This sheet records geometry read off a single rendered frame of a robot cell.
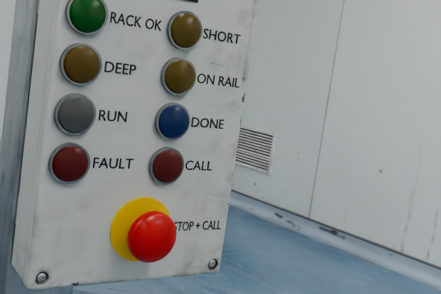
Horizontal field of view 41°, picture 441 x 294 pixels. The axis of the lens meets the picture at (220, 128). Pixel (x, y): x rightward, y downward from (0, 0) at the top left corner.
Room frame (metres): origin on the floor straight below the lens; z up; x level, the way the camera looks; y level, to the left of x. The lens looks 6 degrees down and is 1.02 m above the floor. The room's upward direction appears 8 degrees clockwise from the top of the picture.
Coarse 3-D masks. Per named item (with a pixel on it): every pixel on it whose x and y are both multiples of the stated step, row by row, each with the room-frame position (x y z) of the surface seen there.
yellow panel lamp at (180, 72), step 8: (176, 64) 0.46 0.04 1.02; (184, 64) 0.46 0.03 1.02; (168, 72) 0.46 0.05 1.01; (176, 72) 0.46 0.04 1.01; (184, 72) 0.46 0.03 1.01; (192, 72) 0.47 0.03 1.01; (168, 80) 0.46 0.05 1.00; (176, 80) 0.46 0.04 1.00; (184, 80) 0.46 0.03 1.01; (192, 80) 0.47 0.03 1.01; (168, 88) 0.46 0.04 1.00; (176, 88) 0.46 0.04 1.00; (184, 88) 0.46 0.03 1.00
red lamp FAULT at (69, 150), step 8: (64, 152) 0.42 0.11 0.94; (72, 152) 0.42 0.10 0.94; (80, 152) 0.42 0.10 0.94; (56, 160) 0.41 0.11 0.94; (64, 160) 0.41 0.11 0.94; (72, 160) 0.42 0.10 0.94; (80, 160) 0.42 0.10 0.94; (56, 168) 0.41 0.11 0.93; (64, 168) 0.41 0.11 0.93; (72, 168) 0.42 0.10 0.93; (80, 168) 0.42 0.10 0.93; (56, 176) 0.41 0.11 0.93; (64, 176) 0.42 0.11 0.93; (72, 176) 0.42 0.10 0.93; (80, 176) 0.42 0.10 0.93
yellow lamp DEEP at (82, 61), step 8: (72, 48) 0.42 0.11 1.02; (80, 48) 0.42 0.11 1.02; (88, 48) 0.42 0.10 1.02; (72, 56) 0.41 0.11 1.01; (80, 56) 0.42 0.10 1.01; (88, 56) 0.42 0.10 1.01; (96, 56) 0.42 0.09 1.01; (64, 64) 0.41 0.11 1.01; (72, 64) 0.41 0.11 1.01; (80, 64) 0.42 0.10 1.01; (88, 64) 0.42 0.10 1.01; (96, 64) 0.42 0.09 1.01; (72, 72) 0.41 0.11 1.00; (80, 72) 0.42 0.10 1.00; (88, 72) 0.42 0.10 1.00; (96, 72) 0.42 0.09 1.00; (72, 80) 0.42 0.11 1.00; (80, 80) 0.42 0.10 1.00; (88, 80) 0.42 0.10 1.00
